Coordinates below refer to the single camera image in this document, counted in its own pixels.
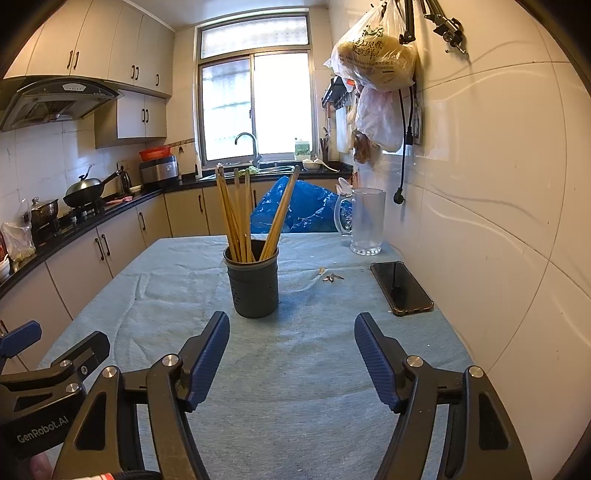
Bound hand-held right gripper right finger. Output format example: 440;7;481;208
354;311;534;480

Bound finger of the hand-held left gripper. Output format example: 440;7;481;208
46;331;112;382
0;320;43;361

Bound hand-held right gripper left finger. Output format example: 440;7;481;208
53;311;230;480

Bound dark grey chopstick holder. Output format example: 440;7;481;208
224;244;280;318

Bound bunch of wooden chopsticks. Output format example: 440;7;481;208
215;166;301;263

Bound person's left hand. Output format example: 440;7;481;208
28;451;55;480

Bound black smartphone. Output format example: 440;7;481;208
370;261;435;317

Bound grey-blue tablecloth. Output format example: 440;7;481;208
34;232;474;480

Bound clear plastic food bag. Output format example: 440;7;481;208
1;222;37;261

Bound beige lower kitchen cabinets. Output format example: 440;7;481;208
0;178;356;333

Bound beige kitchen cabinets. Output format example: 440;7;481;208
4;0;174;148
0;178;356;333

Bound black gas stove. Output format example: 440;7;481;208
32;205;107;241

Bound steel cooking pot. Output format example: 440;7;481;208
30;197;60;227

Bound black wok with lid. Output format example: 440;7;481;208
63;166;122;208

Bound blue plastic bag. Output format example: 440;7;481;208
250;178;354;234

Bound black kitchen countertop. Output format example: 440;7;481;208
0;161;356;296

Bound silver rice cooker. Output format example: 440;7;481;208
140;155;179;190

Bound brown hanging bag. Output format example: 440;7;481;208
353;131;382;164

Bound chrome sink faucet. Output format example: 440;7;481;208
235;132;263;169

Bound white cutting board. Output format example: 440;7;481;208
335;108;352;153

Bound grey range hood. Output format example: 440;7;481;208
0;78;125;132

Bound white hanging plastic bag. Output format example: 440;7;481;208
353;88;407;153

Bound kitchen window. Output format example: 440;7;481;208
196;14;315;164

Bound beige upper kitchen cabinets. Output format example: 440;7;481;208
4;0;174;148

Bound yellow hanging plastic bag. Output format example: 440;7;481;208
330;0;419;93

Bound black power cord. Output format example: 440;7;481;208
393;88;419;206

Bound black wall rack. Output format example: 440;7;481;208
322;76;356;109

